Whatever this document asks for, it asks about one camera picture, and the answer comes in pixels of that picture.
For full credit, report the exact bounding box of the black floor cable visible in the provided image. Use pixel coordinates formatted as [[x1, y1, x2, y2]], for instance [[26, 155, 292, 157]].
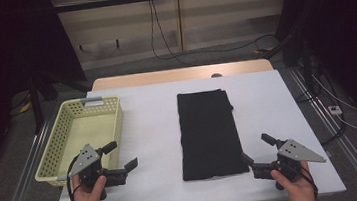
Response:
[[291, 62, 349, 149]]

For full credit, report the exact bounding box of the person's left hand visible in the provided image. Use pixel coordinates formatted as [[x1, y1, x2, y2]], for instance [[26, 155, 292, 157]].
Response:
[[70, 170, 110, 201]]

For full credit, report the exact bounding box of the aluminium floor rail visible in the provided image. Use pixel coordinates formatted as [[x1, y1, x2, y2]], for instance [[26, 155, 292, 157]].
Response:
[[0, 107, 65, 201], [285, 60, 357, 201]]

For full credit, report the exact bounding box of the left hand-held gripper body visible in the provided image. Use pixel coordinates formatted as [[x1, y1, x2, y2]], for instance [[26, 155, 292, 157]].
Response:
[[65, 139, 130, 192]]

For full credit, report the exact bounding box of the pale yellow plastic basket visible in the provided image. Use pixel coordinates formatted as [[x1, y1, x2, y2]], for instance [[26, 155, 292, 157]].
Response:
[[26, 93, 131, 190]]

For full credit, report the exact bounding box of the black tripod stand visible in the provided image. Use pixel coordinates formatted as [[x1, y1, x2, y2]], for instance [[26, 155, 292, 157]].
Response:
[[25, 65, 97, 136]]

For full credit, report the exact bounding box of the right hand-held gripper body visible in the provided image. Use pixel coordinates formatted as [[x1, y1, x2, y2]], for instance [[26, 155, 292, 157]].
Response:
[[248, 135, 329, 186]]

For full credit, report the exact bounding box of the black hanging cable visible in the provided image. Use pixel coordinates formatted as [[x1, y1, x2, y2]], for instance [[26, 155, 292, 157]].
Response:
[[146, 0, 279, 72]]

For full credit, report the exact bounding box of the black cloth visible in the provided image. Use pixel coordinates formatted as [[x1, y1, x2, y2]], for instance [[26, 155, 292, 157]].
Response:
[[174, 86, 251, 182]]

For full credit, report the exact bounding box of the left hand-held gripper black cable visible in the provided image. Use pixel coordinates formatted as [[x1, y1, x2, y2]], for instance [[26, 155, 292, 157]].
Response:
[[63, 154, 84, 201]]

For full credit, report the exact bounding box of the right hand-held gripper black cable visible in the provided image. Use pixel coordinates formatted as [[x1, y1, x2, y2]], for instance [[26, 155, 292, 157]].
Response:
[[298, 165, 320, 200]]

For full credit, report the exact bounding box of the white table board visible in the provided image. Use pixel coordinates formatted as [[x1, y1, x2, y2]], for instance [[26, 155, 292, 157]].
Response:
[[40, 63, 347, 201]]

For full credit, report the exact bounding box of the black curtain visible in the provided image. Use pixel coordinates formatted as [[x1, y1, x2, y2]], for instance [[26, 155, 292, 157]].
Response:
[[271, 0, 357, 152], [0, 0, 97, 189]]

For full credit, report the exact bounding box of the white power adapter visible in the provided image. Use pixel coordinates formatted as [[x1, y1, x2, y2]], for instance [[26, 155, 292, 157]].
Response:
[[326, 103, 344, 117]]

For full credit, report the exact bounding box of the wooden table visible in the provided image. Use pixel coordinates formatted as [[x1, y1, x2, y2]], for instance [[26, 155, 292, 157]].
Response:
[[90, 57, 275, 92]]

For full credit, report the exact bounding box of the hand-held gripper black cable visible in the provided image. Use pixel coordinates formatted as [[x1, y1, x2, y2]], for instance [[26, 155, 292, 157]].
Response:
[[298, 165, 320, 200], [63, 154, 84, 201]]

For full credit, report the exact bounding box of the black metal stand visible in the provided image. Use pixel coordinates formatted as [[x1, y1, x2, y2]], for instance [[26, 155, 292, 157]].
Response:
[[259, 27, 322, 103]]

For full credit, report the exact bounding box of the person's right hand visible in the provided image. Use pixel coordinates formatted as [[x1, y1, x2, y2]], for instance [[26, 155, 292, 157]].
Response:
[[269, 159, 319, 201]]

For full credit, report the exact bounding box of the white cable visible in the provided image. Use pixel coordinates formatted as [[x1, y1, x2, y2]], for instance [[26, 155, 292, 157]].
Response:
[[310, 67, 357, 140]]

